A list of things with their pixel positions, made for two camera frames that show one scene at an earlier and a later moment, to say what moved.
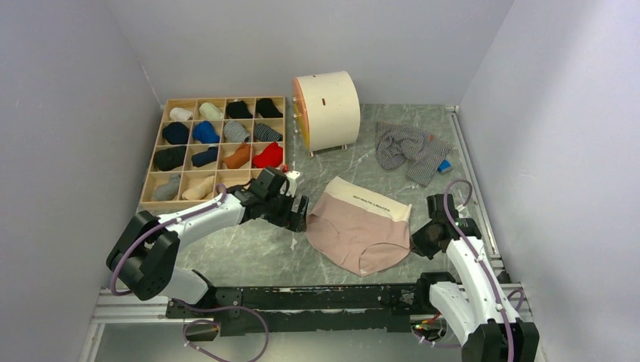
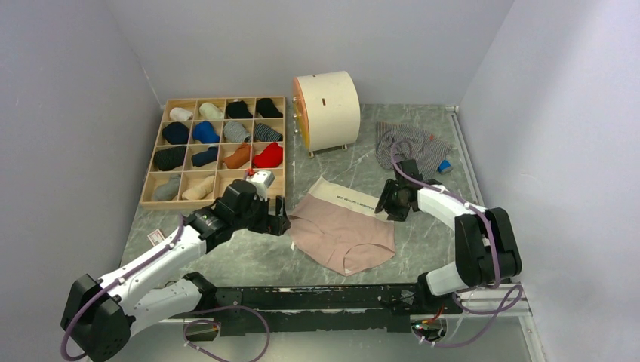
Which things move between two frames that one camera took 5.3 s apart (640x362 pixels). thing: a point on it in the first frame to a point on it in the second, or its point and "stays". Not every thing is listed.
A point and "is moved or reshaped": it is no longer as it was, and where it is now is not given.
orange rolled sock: (240, 157) stays
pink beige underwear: (362, 229) is moved or reshaped
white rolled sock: (180, 114) stays
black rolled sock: (238, 110) stays
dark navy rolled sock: (204, 157) stays
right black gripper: (418, 243) to (395, 214)
